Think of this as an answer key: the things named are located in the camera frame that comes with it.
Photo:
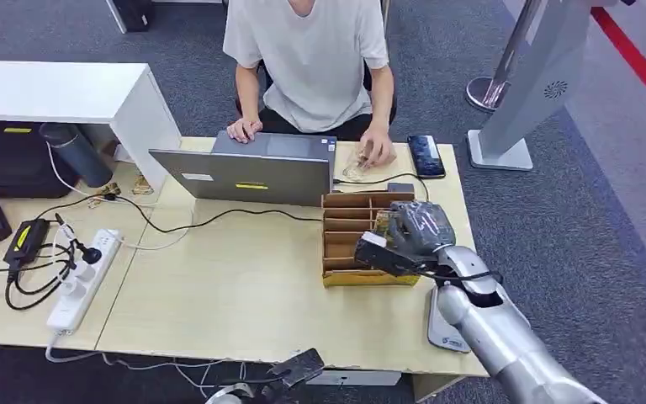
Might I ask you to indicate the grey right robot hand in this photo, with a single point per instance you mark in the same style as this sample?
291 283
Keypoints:
423 228

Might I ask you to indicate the person's right hand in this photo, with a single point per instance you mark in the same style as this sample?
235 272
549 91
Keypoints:
245 129

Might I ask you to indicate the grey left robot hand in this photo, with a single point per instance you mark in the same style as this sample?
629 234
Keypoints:
298 368

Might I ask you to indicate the person's left hand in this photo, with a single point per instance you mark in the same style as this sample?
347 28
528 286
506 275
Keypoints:
377 146

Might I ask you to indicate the patterned card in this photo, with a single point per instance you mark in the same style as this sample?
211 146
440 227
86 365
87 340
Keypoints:
381 226

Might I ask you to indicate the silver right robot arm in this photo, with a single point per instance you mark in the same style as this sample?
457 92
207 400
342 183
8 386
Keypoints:
496 334

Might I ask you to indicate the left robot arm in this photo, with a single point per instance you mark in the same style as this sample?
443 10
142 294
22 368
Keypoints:
225 398

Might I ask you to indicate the clear plastic wrapper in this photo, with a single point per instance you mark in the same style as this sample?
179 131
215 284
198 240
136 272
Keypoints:
352 167

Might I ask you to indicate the black office chair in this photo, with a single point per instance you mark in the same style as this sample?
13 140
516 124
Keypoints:
381 106

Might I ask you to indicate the small grey adapter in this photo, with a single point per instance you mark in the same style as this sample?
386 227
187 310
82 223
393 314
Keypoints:
400 188

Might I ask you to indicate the grey laptop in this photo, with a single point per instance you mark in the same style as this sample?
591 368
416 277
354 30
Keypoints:
245 178

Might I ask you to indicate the black smartphone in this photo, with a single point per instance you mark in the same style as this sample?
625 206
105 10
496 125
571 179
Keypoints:
426 156

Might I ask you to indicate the wooden card box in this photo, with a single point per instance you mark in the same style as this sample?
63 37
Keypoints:
345 245

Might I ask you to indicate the person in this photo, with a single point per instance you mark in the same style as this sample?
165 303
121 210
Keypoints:
312 61

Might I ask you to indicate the grey flat device with logo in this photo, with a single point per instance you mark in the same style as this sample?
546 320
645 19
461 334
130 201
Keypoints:
443 329

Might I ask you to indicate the chrome stanchion pole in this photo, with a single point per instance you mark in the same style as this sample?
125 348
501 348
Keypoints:
490 89

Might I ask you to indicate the black cabinet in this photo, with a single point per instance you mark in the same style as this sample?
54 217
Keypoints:
132 14

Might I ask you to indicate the dark grey thermos bottle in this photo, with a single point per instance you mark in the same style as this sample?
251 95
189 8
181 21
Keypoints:
78 153

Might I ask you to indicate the white cabinet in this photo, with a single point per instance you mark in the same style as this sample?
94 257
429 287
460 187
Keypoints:
78 89

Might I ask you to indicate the grey floor stand kiosk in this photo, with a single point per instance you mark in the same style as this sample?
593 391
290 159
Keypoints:
540 83

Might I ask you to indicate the black plug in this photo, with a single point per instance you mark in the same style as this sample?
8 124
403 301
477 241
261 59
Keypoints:
90 255

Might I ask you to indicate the white plug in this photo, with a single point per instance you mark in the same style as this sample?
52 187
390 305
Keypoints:
83 271
69 288

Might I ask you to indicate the white power strip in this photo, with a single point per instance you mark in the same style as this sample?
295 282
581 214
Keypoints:
86 284

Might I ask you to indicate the black bag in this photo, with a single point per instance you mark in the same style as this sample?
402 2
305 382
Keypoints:
11 162

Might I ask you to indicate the black power adapter yellow label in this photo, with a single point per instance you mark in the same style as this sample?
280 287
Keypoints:
26 241

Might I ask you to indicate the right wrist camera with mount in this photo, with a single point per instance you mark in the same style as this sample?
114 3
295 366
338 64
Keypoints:
381 257

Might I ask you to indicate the white rail under desk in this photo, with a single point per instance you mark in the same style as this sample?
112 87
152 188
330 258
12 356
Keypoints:
356 378

